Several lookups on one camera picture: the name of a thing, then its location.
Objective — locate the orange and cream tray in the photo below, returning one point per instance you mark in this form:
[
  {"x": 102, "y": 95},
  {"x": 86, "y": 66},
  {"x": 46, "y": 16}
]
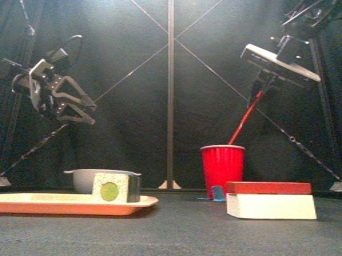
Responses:
[{"x": 67, "y": 204}]

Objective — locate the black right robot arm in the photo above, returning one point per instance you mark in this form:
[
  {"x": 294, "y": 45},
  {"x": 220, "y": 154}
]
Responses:
[{"x": 312, "y": 15}]

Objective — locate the red plastic cup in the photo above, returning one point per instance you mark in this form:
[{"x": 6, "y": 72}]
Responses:
[{"x": 222, "y": 170}]

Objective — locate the speckled box green circle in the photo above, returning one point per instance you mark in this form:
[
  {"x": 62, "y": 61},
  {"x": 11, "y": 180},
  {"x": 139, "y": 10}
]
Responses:
[{"x": 111, "y": 188}]

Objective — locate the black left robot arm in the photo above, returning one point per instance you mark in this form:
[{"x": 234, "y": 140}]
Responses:
[{"x": 8, "y": 71}]

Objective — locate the vertical metal frame pole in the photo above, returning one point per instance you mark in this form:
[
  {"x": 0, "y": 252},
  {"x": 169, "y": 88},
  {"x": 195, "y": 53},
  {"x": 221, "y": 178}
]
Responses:
[{"x": 170, "y": 100}]

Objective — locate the pale frame foot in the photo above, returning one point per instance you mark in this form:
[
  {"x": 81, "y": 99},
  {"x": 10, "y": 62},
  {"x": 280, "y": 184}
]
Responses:
[
  {"x": 3, "y": 181},
  {"x": 337, "y": 186}
]

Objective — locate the red and white box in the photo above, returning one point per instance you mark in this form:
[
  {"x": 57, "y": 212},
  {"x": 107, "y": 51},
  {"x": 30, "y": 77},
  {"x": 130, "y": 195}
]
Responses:
[{"x": 270, "y": 201}]

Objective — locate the small blue plastic piece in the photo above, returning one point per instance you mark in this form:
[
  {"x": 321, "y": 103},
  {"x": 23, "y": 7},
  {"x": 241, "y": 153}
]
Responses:
[{"x": 218, "y": 194}]

